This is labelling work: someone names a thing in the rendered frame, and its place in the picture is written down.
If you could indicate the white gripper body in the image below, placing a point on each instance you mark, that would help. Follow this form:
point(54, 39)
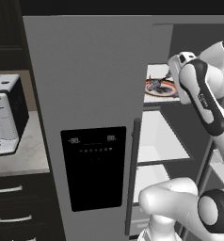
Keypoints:
point(173, 72)

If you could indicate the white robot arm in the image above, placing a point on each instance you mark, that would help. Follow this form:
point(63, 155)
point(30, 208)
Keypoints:
point(167, 200)

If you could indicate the white fridge shelf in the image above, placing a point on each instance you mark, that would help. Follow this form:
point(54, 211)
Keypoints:
point(157, 69)
point(157, 141)
point(148, 179)

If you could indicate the grey fish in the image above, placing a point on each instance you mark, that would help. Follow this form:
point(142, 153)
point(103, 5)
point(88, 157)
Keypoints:
point(154, 84)

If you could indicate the grey fridge body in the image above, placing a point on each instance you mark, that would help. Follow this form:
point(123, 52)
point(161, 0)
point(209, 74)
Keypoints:
point(186, 40)

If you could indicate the grey fridge door with display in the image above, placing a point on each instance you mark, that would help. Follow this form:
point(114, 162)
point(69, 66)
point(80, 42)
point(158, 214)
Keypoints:
point(85, 78)

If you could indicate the grey fridge door with shelves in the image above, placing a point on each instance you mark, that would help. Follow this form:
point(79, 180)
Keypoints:
point(219, 166)

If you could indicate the white fridge drawer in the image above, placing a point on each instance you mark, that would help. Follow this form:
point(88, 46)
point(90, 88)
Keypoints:
point(139, 219)

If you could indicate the orange rimmed plate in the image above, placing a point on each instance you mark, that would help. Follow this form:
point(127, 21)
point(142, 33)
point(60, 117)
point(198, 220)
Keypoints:
point(162, 93)

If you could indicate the black and white coffee machine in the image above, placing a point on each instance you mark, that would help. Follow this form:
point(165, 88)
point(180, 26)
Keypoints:
point(4, 116)

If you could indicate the dark drawer front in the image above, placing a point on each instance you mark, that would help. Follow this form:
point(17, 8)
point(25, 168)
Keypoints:
point(38, 224)
point(23, 200)

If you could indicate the dark wall cupboard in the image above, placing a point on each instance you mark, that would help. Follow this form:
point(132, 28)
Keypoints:
point(7, 31)

